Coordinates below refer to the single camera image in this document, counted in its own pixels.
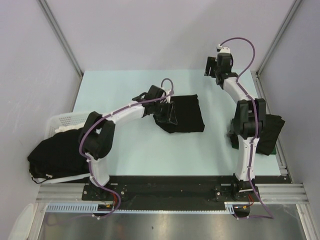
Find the grey folded shirt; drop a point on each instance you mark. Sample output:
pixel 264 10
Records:
pixel 230 131

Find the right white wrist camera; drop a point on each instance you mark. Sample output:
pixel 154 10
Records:
pixel 223 49

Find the right aluminium side rail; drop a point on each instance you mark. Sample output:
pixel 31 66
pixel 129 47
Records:
pixel 280 157

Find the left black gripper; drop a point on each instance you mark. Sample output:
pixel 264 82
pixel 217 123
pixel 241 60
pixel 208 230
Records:
pixel 169 117

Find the black t shirt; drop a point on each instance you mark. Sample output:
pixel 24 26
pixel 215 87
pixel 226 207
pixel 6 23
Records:
pixel 188 115

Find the white plastic laundry basket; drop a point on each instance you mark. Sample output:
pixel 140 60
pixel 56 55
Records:
pixel 55 122

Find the right aluminium corner post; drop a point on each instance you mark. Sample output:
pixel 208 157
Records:
pixel 296 4

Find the black folded shirt on stack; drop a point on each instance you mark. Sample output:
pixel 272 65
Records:
pixel 271 132

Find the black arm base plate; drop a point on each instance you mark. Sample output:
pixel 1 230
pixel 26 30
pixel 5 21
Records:
pixel 169 193

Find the green folded shirt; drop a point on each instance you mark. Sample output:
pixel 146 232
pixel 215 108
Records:
pixel 262 151

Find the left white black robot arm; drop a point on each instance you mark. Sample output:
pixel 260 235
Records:
pixel 96 138

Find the left aluminium corner post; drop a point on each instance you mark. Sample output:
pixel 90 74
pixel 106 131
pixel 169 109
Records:
pixel 55 26

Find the aluminium corner post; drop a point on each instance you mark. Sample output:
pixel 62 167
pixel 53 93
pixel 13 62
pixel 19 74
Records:
pixel 296 4
pixel 55 26

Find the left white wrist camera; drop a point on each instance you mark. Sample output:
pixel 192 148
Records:
pixel 169 92

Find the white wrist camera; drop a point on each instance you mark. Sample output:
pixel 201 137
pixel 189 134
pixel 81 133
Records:
pixel 223 49
pixel 169 92

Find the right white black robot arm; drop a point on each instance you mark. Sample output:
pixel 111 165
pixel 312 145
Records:
pixel 250 113

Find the white cloth in basket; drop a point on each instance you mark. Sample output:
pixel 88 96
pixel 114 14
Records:
pixel 62 129

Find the aluminium frame rail front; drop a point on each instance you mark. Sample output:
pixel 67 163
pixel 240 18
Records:
pixel 269 193

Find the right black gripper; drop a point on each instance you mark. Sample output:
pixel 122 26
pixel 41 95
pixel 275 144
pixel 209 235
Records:
pixel 211 62

